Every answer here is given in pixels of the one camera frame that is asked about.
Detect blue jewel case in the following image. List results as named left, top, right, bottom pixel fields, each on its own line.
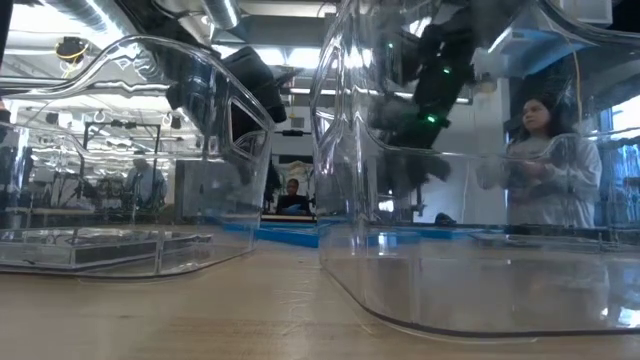
left=219, top=221, right=424, bottom=250
left=394, top=225, right=484, bottom=241

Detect grey ceiling air duct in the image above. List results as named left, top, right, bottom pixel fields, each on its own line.
left=487, top=19, right=594, bottom=76

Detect yellow hanging cord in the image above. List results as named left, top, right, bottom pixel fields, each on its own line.
left=571, top=47, right=585, bottom=124

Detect silver ceiling duct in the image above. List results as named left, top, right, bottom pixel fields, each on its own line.
left=202, top=0, right=242, bottom=30

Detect person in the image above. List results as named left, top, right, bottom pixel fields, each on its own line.
left=123, top=157, right=169, bottom=209
left=474, top=96, right=605, bottom=229
left=276, top=178, right=312, bottom=217

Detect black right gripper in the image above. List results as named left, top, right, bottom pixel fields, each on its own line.
left=372, top=99, right=454, bottom=197

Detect clear plastic bin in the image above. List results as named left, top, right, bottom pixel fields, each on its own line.
left=309, top=0, right=640, bottom=339
left=0, top=33, right=276, bottom=279

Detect clear black jewel case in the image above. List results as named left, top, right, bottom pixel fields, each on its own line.
left=0, top=228, right=216, bottom=271

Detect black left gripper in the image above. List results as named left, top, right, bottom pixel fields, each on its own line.
left=222, top=45, right=290, bottom=125

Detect black yellow ceiling reel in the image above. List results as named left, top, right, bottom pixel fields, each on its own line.
left=53, top=35, right=91, bottom=64

